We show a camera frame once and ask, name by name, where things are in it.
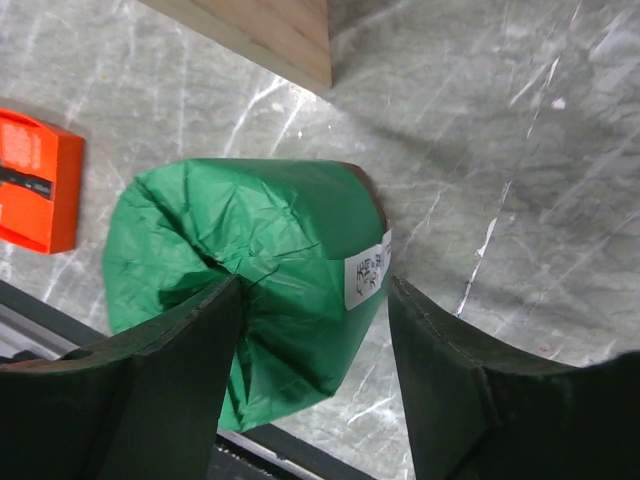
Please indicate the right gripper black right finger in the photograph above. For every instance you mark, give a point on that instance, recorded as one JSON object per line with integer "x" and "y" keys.
{"x": 479, "y": 408}

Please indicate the green roll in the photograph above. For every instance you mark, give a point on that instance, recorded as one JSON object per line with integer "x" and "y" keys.
{"x": 309, "y": 241}

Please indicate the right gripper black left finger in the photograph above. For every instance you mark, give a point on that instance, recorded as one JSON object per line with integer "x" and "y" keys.
{"x": 142, "y": 404}

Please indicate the wooden two-tier shelf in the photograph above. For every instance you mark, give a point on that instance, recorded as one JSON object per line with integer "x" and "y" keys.
{"x": 288, "y": 38}

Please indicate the orange flat package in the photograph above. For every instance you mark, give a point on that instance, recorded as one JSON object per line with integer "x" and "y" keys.
{"x": 41, "y": 175}

